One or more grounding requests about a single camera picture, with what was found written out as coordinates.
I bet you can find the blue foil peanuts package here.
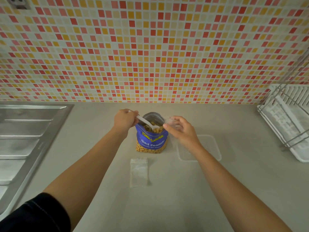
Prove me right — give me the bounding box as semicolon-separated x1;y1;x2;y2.
135;111;171;154

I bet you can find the stack of clear plastic bags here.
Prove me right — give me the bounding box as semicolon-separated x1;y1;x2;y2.
130;158;149;188

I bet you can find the black shirt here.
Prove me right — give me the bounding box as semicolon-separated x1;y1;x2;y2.
0;192;72;232

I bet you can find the grey wall socket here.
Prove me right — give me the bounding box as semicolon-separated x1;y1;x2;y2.
6;0;32;10

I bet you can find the stainless steel sink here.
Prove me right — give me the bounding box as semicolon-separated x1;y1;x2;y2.
0;103;75;215

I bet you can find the clear plastic container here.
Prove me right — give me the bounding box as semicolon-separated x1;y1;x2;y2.
176;134;222;162

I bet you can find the small clear plastic bag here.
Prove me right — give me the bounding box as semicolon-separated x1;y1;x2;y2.
164;117;182;130

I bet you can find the person's left hand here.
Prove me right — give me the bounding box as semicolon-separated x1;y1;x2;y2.
113;108;140;133

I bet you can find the person's right forearm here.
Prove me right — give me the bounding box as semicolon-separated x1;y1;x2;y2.
193;146;293;232

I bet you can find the white plastic spoon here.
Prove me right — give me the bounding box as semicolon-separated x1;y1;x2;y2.
128;109;160;131

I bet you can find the white wire-framed dish rack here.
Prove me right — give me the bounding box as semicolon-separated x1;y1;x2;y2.
257;49;309;163

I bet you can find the person's left forearm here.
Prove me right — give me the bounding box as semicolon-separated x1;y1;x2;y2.
43;127;130;232

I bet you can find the person's right hand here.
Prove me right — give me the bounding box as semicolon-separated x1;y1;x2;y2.
163;116;202;155

